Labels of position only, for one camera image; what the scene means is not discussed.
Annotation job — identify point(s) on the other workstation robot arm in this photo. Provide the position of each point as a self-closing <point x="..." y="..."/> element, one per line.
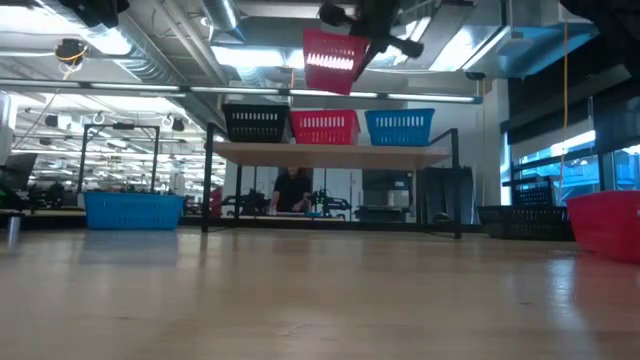
<point x="255" y="202"/>
<point x="330" y="202"/>

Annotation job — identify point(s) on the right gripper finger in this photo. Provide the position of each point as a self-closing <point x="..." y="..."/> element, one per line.
<point x="369" y="55"/>

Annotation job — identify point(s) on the black ceiling dome camera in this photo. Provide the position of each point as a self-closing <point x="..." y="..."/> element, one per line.
<point x="475" y="76"/>

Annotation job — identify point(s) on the black slotted crate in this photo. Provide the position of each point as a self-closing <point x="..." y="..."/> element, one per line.
<point x="532" y="195"/>

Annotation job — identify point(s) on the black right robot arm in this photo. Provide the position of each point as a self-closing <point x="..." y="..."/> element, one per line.
<point x="615" y="25"/>

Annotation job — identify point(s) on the black plastic slotted basket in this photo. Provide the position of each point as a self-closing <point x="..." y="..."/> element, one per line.
<point x="255" y="127"/>
<point x="525" y="225"/>

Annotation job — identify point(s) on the long ceiling light strip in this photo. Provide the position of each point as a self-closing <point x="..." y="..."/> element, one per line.
<point x="225" y="90"/>

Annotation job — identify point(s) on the rectangular silver ceiling duct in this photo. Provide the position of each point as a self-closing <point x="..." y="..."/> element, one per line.
<point x="525" y="45"/>

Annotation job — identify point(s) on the black aluminium table frame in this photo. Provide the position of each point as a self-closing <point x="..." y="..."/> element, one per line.
<point x="350" y="225"/>

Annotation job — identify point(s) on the red plastic slotted basket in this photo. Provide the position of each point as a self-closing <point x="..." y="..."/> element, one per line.
<point x="607" y="225"/>
<point x="325" y="131"/>
<point x="330" y="75"/>

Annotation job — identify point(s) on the blue plastic slotted basket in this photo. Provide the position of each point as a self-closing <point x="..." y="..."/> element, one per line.
<point x="132" y="212"/>
<point x="400" y="131"/>

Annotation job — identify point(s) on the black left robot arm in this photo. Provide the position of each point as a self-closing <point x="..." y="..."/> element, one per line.
<point x="97" y="10"/>

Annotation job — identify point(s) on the person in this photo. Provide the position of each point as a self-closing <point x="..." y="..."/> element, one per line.
<point x="292" y="190"/>

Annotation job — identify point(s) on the dark monitor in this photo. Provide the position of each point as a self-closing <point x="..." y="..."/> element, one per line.
<point x="20" y="172"/>

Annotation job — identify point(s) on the black workstation rig frame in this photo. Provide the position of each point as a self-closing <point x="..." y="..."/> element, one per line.
<point x="122" y="126"/>

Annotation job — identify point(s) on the round silver ceiling duct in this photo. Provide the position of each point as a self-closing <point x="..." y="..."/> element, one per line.
<point x="222" y="12"/>

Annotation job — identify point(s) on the wooden shelf with black legs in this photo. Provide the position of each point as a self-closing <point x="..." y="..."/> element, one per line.
<point x="325" y="156"/>

